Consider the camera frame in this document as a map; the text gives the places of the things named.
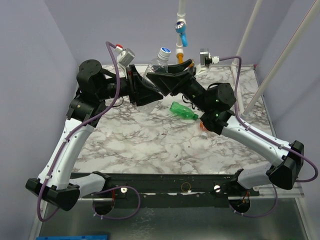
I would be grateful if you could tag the blue tray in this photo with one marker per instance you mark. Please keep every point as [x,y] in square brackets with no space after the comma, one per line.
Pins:
[76,237]

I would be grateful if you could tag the white diagonal pole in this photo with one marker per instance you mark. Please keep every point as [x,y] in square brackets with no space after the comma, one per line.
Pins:
[302,27]

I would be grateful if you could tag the green plastic bottle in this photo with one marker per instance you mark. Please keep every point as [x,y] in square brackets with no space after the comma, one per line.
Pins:
[183,111]

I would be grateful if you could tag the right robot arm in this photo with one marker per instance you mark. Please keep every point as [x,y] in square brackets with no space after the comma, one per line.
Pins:
[285,159]

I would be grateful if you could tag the clear plastic bottle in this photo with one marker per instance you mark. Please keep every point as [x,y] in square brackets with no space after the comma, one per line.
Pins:
[156,65]

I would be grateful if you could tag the white blue bottle cap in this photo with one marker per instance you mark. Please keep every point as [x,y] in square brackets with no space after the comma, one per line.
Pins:
[164,53]

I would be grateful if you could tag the yellow faucet tap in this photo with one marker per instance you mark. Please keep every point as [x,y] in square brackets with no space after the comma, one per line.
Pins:
[180,57]

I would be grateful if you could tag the aluminium extrusion rail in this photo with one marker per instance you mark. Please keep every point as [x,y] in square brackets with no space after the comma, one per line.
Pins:
[267,191]

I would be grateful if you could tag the orange plastic bottle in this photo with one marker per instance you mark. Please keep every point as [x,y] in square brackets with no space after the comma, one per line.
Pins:
[204,131]

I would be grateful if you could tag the blue faucet tap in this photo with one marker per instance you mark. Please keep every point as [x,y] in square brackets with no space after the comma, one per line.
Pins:
[180,28]

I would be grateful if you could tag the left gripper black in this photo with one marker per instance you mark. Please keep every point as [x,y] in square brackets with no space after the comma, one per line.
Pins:
[142,94]

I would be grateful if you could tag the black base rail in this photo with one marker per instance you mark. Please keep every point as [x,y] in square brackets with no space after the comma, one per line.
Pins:
[159,190]

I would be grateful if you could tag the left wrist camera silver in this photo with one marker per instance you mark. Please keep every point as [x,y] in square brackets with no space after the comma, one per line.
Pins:
[125,57]

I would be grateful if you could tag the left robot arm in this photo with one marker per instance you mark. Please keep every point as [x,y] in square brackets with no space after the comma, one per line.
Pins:
[96,85]

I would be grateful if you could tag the white pipe stand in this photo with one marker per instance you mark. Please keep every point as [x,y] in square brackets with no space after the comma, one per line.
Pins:
[181,16]

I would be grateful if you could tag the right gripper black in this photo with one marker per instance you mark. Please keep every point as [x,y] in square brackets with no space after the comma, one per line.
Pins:
[185,78]

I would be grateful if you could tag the white rear pole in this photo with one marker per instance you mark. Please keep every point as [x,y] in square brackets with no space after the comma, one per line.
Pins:
[249,26]

